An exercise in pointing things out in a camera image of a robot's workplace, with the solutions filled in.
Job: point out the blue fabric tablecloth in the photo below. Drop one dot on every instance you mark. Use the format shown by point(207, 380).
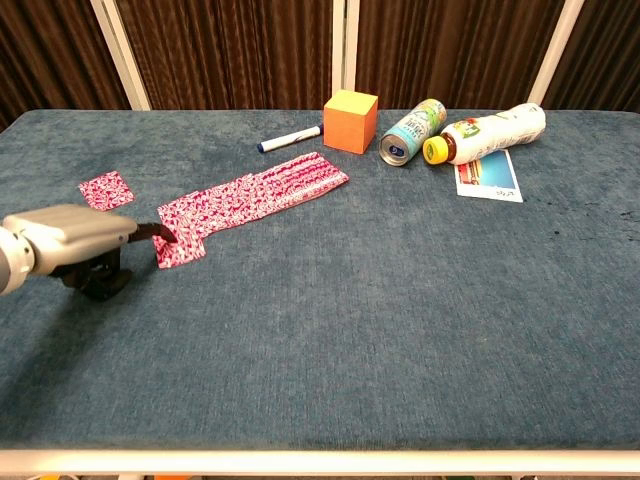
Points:
point(320, 325)

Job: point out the small pink patterned cloth square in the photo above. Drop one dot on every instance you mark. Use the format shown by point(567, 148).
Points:
point(106, 190)

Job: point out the yellow-capped white label tea bottle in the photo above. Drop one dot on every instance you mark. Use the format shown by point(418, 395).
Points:
point(492, 132)

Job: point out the white table frame edge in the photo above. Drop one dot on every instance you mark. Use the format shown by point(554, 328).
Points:
point(320, 461)

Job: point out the white screen frame post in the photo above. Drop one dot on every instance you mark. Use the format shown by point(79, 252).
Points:
point(352, 45)
point(555, 52)
point(338, 45)
point(122, 55)

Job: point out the light blue drink can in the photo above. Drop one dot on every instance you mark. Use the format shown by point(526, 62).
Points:
point(412, 130)

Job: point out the white marker with blue cap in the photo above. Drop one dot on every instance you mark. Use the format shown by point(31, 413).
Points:
point(290, 138)

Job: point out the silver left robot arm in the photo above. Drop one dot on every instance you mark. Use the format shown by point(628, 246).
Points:
point(12, 260)

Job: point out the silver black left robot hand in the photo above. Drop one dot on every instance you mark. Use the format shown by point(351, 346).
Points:
point(75, 232)

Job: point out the orange cube block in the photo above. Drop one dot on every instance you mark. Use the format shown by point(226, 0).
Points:
point(347, 127)

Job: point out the pink patterned cloth strip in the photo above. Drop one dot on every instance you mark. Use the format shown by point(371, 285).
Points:
point(270, 187)

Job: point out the brown pleated curtain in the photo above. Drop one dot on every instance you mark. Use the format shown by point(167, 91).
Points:
point(230, 50)

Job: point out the blue photo postcard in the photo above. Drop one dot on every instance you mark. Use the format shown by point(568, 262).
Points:
point(492, 180)

